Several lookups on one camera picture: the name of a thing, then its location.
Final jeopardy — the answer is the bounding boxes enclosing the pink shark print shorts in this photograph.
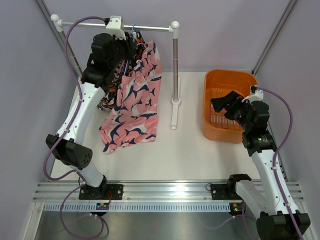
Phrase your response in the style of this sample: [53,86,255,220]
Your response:
[99,40,162,154]

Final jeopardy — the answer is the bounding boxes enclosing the aluminium mounting rail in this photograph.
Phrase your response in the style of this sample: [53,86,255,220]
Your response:
[32,180,305,203]

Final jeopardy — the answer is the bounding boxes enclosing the metal clothes rack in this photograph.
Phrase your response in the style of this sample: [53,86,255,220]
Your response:
[50,14,182,130]

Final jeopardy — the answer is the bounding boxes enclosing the orange plastic basket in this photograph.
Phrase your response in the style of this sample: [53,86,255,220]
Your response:
[202,69,258,144]

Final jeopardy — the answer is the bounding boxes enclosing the white slotted cable duct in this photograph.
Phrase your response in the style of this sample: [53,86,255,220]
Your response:
[43,202,232,213]

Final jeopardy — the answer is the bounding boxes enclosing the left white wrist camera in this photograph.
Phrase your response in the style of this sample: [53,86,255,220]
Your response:
[105,15,127,41]

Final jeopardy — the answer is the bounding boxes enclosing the orange black camouflage shorts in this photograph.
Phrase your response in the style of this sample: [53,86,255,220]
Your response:
[96,31,146,111]

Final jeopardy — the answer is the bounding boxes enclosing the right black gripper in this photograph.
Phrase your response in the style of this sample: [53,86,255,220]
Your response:
[211,91,253,132]

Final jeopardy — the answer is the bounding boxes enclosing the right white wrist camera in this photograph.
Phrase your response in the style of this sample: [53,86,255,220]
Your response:
[241,85,264,103]

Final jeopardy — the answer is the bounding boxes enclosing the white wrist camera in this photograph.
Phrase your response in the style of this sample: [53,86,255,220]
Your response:
[241,85,264,103]
[105,15,127,41]

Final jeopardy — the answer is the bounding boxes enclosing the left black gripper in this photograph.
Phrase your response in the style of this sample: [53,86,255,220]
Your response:
[108,32,136,70]

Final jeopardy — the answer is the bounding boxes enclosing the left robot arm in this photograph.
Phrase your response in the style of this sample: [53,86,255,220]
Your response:
[45,32,137,200]

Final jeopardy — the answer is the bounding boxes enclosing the blue wire hanger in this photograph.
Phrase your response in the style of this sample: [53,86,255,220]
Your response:
[123,26,146,76]

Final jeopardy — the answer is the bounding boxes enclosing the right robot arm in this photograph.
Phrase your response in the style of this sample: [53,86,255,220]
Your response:
[210,89,311,240]

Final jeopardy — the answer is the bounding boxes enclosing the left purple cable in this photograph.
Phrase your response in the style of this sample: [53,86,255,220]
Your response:
[42,15,111,237]

